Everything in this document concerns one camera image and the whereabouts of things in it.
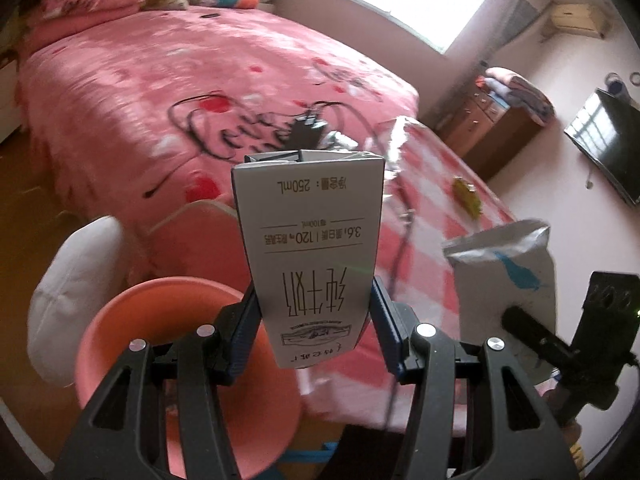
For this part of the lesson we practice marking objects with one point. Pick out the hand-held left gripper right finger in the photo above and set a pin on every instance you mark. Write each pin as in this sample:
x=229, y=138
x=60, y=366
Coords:
x=387, y=335

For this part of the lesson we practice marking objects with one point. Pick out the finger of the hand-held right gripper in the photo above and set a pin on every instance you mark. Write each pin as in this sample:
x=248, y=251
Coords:
x=535, y=337

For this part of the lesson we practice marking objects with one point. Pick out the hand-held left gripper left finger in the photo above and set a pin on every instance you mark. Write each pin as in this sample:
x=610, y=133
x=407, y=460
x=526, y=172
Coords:
x=245, y=330

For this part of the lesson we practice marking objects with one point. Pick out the white packet with blue stripe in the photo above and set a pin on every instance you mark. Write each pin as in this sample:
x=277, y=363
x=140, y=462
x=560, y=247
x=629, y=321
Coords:
x=505, y=280

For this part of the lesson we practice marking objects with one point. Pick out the white milk carton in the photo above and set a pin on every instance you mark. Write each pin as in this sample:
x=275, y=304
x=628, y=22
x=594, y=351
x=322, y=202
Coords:
x=310, y=240

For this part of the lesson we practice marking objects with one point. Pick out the pink plastic basin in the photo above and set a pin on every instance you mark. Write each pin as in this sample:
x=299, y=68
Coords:
x=125, y=320

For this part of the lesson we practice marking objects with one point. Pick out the green yellow snack bag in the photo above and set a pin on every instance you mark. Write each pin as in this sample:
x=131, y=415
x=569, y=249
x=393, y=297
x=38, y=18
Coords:
x=467, y=195

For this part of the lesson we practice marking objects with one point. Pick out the person's right hand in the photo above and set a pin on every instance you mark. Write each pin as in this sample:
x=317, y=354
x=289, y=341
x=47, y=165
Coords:
x=557, y=410

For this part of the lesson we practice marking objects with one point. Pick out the blue stool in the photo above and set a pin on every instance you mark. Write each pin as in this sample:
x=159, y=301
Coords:
x=310, y=455

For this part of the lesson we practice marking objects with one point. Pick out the wooden cabinet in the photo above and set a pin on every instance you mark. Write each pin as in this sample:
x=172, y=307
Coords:
x=490, y=130

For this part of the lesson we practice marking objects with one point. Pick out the pile of folded blankets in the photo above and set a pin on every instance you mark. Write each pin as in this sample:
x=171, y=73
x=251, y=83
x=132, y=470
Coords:
x=520, y=90

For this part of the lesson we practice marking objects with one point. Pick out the bed with pink sheet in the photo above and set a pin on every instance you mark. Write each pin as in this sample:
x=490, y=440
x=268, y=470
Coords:
x=150, y=85

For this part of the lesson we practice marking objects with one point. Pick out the black phone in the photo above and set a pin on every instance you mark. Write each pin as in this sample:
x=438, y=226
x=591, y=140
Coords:
x=210, y=15

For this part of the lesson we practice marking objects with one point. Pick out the beige air conditioner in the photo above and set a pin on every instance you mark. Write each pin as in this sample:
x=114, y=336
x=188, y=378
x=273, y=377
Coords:
x=575, y=20

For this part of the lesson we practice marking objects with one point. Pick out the grey curtain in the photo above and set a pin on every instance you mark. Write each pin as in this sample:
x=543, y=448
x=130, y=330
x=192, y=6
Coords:
x=525, y=15

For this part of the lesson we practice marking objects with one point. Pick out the pink pillow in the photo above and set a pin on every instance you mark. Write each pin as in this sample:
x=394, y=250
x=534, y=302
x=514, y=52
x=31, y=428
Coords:
x=85, y=0

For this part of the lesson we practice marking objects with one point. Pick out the black wall television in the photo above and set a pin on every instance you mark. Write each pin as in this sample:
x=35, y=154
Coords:
x=605, y=135

